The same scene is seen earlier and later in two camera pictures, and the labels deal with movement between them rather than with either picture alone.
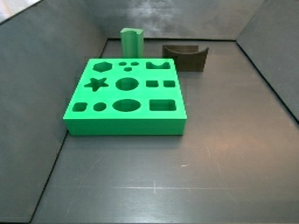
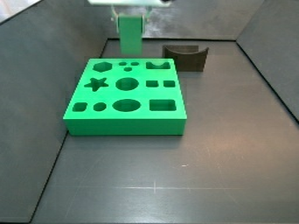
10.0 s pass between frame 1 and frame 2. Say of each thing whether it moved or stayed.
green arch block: moved
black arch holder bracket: stayed
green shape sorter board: stayed
